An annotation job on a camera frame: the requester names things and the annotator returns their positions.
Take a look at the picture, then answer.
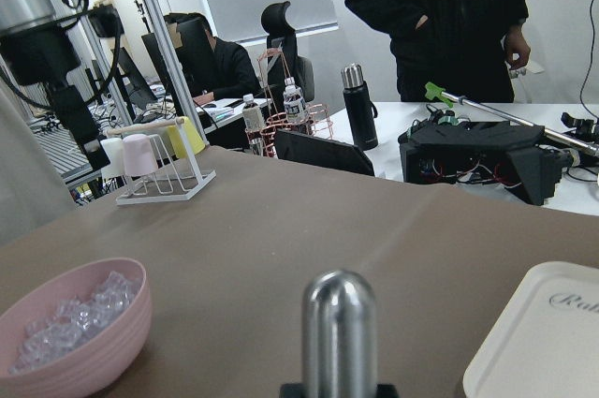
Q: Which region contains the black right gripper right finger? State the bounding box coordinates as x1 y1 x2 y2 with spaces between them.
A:
375 384 399 398

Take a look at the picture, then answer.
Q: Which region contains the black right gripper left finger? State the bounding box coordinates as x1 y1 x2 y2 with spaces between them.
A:
279 383 304 398

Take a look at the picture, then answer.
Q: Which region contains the steel muddler black tip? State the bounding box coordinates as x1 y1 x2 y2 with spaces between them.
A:
301 270 377 397

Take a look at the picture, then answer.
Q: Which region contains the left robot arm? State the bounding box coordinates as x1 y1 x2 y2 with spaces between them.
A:
1 0 80 89

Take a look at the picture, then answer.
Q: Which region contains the pink bowl of ice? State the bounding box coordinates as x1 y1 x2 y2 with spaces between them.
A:
1 258 152 397

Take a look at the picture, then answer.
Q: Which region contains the yellow cup in rack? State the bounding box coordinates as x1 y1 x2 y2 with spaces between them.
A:
166 116 205 158

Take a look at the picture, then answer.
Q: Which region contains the pink cup in rack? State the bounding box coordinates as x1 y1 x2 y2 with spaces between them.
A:
123 134 158 177

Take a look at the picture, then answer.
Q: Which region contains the white cup in rack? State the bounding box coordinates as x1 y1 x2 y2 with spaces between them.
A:
100 138 124 179

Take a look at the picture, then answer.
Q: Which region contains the cream rabbit tray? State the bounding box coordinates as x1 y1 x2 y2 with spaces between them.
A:
462 261 598 397

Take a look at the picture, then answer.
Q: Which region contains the black device on desk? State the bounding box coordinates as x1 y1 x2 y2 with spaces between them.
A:
398 121 574 205

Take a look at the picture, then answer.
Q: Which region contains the dark drink bottle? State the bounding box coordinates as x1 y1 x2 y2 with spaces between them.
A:
242 94 265 155

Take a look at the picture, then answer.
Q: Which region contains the black thermos flask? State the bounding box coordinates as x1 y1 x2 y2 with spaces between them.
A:
341 63 378 151

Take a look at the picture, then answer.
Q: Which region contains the water bottle with label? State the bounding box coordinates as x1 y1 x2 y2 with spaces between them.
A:
284 77 308 125

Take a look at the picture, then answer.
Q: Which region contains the black office chair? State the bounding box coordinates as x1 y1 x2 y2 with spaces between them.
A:
261 1 314 110

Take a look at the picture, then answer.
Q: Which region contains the seated person in black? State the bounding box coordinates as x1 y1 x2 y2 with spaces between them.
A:
164 12 261 108

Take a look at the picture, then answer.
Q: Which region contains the standing person in black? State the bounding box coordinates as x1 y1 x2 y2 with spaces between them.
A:
344 0 531 103

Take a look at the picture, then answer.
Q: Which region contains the white wire cup rack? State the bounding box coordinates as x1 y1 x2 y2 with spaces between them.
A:
105 117 216 206

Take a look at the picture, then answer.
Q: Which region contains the copper wire bottle rack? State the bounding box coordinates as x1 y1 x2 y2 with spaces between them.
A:
257 48 333 157

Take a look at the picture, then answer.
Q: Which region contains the aluminium frame post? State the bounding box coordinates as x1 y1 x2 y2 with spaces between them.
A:
143 0 210 145

